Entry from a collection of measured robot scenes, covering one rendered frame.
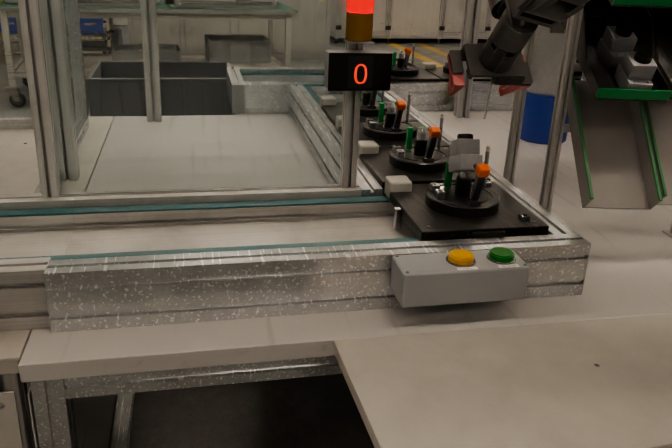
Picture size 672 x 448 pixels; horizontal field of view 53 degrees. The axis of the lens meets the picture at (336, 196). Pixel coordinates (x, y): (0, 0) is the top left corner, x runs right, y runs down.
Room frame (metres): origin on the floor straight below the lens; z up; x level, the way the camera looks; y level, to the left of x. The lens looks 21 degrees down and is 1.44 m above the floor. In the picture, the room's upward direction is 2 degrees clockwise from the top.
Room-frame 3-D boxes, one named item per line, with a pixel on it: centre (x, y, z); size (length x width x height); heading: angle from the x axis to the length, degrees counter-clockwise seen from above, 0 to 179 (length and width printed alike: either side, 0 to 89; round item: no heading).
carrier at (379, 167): (1.46, -0.19, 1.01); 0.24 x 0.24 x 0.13; 13
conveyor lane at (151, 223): (1.17, 0.06, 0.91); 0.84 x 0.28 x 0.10; 103
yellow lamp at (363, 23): (1.29, -0.03, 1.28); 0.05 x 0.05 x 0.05
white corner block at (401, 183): (1.29, -0.12, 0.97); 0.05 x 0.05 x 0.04; 13
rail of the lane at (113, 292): (1.00, -0.01, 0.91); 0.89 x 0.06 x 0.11; 103
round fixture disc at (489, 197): (1.21, -0.24, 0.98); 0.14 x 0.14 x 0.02
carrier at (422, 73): (2.58, -0.22, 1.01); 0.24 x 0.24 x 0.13; 13
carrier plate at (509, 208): (1.21, -0.24, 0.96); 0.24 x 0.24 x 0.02; 13
